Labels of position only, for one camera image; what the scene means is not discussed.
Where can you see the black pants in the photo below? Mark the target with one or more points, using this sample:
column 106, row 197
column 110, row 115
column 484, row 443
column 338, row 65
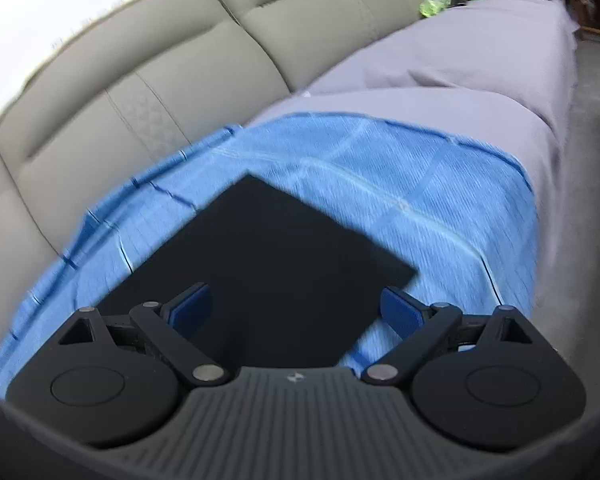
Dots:
column 260, row 265

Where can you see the grey padded sofa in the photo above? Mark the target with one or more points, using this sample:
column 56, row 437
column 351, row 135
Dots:
column 145, row 80

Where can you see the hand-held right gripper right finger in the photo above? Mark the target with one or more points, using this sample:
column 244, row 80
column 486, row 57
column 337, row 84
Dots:
column 399, row 310

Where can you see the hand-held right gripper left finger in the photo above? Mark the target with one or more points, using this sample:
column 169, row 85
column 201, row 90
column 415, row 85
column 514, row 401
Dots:
column 189, row 310

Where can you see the green plastic bottle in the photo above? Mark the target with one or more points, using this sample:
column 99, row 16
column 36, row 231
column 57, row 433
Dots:
column 435, row 2

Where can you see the lilac sofa cover sheet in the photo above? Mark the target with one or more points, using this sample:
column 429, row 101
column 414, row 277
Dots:
column 460, row 70

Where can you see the blue checked blanket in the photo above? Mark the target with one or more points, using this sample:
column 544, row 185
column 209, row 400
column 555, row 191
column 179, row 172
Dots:
column 360, row 180

